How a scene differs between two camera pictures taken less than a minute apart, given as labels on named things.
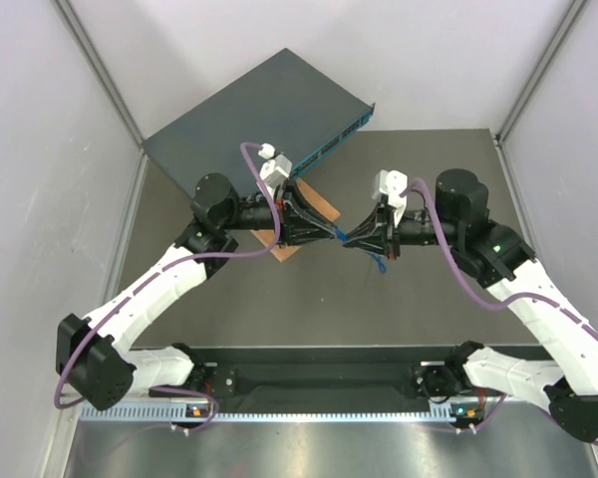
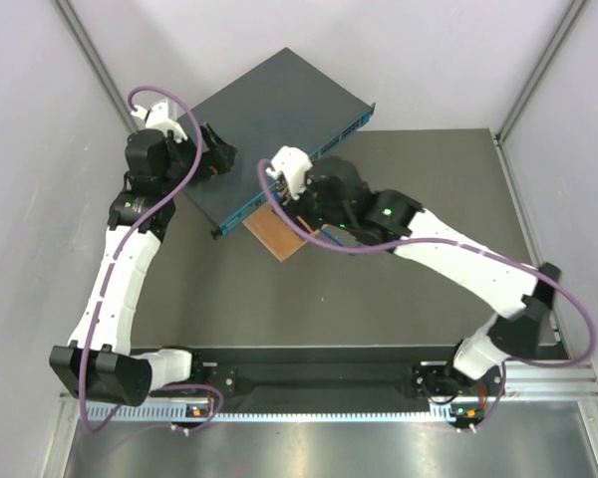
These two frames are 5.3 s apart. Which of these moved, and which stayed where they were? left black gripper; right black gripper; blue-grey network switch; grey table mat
Moved: right black gripper; left black gripper
Stayed: blue-grey network switch; grey table mat
